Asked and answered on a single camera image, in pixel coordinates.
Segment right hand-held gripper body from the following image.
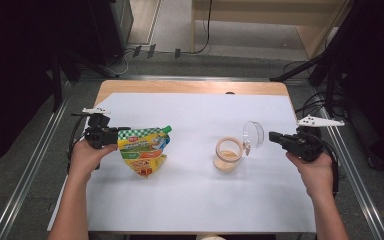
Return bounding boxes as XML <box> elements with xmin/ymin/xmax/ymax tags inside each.
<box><xmin>281</xmin><ymin>114</ymin><xmax>345</xmax><ymax>163</ymax></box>

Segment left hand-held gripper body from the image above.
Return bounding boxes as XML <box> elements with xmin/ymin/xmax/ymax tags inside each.
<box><xmin>82</xmin><ymin>107</ymin><xmax>120</xmax><ymax>149</ymax></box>

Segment yellow green spouted pouch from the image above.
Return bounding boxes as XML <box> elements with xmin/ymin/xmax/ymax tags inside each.
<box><xmin>117</xmin><ymin>125</ymin><xmax>173</xmax><ymax>179</ymax></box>

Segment clear glass jar with lid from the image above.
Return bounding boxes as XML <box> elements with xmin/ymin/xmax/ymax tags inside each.
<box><xmin>213</xmin><ymin>121</ymin><xmax>265</xmax><ymax>174</ymax></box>

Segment person's left hand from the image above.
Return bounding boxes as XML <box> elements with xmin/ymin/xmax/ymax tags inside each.
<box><xmin>69</xmin><ymin>139</ymin><xmax>118</xmax><ymax>184</ymax></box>

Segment person's right hand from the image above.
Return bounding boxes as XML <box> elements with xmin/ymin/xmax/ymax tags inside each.
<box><xmin>285</xmin><ymin>152</ymin><xmax>334</xmax><ymax>200</ymax></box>

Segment black metal stand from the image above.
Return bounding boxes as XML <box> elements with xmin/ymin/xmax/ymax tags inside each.
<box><xmin>269</xmin><ymin>0</ymin><xmax>361</xmax><ymax>118</ymax></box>

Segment black tripod stand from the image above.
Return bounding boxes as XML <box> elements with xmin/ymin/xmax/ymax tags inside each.
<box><xmin>51</xmin><ymin>49</ymin><xmax>119</xmax><ymax>113</ymax></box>

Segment black cabinet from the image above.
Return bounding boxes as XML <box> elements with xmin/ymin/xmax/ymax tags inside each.
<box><xmin>89</xmin><ymin>0</ymin><xmax>134</xmax><ymax>66</ymax></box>

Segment white table mat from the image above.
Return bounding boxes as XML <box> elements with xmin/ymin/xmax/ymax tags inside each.
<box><xmin>47</xmin><ymin>92</ymin><xmax>317</xmax><ymax>233</ymax></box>

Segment dark curtain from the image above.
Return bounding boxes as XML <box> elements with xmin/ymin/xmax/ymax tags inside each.
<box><xmin>0</xmin><ymin>0</ymin><xmax>93</xmax><ymax>173</ymax></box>
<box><xmin>333</xmin><ymin>0</ymin><xmax>384</xmax><ymax>176</ymax></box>

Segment white round object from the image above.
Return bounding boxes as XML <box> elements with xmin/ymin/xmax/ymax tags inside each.
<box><xmin>196</xmin><ymin>234</ymin><xmax>228</xmax><ymax>240</ymax></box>

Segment light wooden shelf unit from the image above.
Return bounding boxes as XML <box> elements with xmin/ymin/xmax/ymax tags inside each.
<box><xmin>190</xmin><ymin>0</ymin><xmax>353</xmax><ymax>60</ymax></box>

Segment left hand-held gripper cable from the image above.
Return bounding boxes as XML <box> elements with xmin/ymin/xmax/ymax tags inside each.
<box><xmin>66</xmin><ymin>113</ymin><xmax>96</xmax><ymax>174</ymax></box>

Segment black floor cable bundle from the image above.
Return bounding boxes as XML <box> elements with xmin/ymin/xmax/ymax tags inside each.
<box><xmin>283</xmin><ymin>59</ymin><xmax>334</xmax><ymax>148</ymax></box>

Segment white floor cable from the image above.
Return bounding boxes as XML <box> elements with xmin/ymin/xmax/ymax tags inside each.
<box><xmin>108</xmin><ymin>49</ymin><xmax>130</xmax><ymax>76</ymax></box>

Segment metal floor rail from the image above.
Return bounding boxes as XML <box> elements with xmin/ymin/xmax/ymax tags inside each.
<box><xmin>0</xmin><ymin>83</ymin><xmax>71</xmax><ymax>240</ymax></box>
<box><xmin>79</xmin><ymin>74</ymin><xmax>314</xmax><ymax>83</ymax></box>
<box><xmin>313</xmin><ymin>86</ymin><xmax>384</xmax><ymax>240</ymax></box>

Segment black hanging cable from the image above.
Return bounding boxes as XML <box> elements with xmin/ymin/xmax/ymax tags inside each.
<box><xmin>193</xmin><ymin>0</ymin><xmax>213</xmax><ymax>55</ymax></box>

